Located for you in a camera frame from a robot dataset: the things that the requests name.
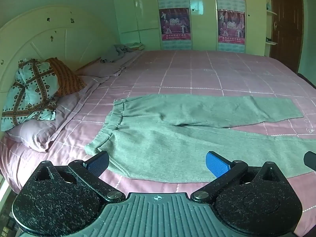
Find glossy cream wardrobe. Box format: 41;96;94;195
111;0;265;55

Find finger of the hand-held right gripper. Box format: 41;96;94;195
303;151;316;171

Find cream wooden headboard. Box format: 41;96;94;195
0;5;119;134

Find pink checked pillow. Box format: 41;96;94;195
5;94;82;153
74;54;142;77

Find crumpled grey cloth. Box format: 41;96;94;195
100;44;135;64

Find grey pants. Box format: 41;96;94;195
84;94;316;183

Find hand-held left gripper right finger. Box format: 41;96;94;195
191;150;287;202

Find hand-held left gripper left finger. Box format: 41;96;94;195
33;150;126;202

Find orange striped pillow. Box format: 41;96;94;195
46;57;87;97

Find bed with pink checked sheet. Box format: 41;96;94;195
0;49;316;237

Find teal patterned pillow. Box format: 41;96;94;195
1;59;60;132

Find brown wooden door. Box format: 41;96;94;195
269;0;305;73

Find cream corner shelf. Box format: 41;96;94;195
264;0;278;57

